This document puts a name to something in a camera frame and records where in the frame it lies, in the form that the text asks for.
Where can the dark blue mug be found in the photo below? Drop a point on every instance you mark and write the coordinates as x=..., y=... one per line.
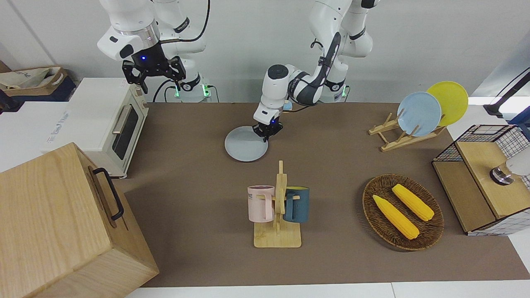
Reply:
x=299, y=206

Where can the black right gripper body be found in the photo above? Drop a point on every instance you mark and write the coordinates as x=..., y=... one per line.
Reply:
x=149, y=60

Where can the dark blue crate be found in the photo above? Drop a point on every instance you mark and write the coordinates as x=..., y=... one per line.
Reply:
x=62, y=92

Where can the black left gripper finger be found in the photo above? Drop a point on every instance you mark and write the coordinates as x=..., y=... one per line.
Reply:
x=258, y=131
x=273, y=133

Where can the cardboard box with bag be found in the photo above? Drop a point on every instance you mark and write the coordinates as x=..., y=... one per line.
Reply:
x=29, y=80

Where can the wooden mug holder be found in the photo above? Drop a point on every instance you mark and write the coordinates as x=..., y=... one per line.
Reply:
x=277, y=238

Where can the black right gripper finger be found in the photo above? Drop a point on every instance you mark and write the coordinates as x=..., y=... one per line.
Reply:
x=132, y=71
x=177, y=69

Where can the black stand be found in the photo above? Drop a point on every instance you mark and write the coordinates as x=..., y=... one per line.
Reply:
x=503, y=101

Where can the gray plate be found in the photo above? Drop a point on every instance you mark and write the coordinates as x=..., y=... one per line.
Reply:
x=244, y=147

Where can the yellow corn cob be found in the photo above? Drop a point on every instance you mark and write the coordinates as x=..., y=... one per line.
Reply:
x=414, y=203
x=395, y=217

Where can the white toaster oven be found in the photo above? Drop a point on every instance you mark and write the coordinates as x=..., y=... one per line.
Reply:
x=97, y=111

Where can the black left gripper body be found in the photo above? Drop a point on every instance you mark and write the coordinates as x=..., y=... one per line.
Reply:
x=271, y=123

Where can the brown wicker basket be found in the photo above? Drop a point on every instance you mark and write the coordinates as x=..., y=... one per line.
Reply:
x=379, y=225

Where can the large wooden box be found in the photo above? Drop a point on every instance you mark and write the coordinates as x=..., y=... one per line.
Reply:
x=54, y=223

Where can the pink mug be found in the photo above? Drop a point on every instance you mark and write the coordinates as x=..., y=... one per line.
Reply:
x=260, y=205

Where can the brown table mat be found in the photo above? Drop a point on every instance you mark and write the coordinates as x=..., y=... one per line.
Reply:
x=198, y=186

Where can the white printed box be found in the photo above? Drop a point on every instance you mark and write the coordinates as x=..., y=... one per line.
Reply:
x=25, y=132

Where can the light blue plate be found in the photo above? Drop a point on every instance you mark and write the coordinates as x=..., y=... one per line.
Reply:
x=419, y=114

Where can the yellow plate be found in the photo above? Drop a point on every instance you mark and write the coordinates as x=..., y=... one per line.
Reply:
x=453, y=101

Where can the white object with silver base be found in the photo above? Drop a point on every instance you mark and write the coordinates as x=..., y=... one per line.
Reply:
x=517, y=165

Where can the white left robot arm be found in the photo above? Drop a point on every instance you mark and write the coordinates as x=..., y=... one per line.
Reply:
x=323, y=16

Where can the wooden plate rack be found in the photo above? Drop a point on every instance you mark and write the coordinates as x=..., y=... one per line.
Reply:
x=403, y=142

